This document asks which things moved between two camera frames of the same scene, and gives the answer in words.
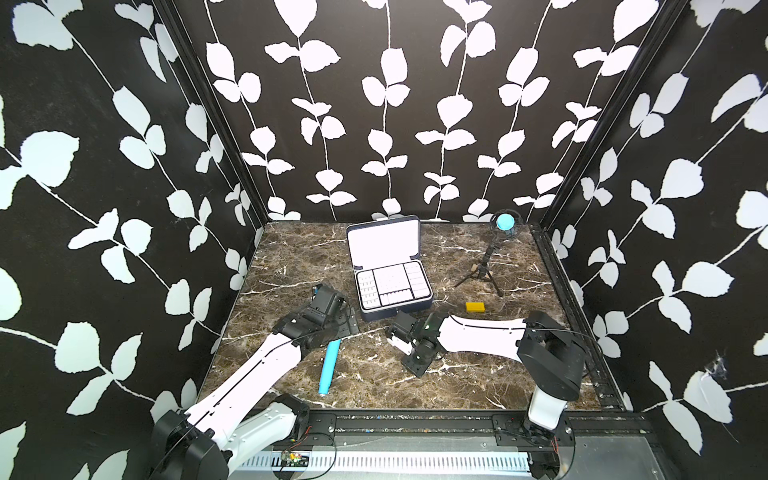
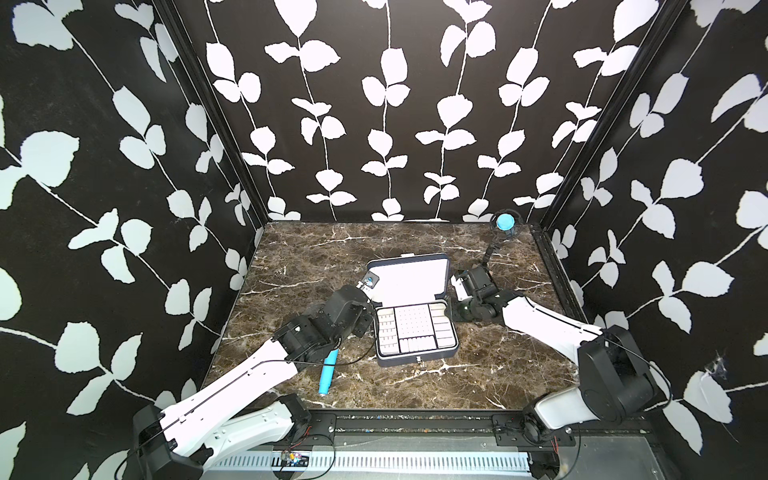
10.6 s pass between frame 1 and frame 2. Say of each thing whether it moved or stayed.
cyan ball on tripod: stayed
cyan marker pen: stayed
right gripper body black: moved
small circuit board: stayed
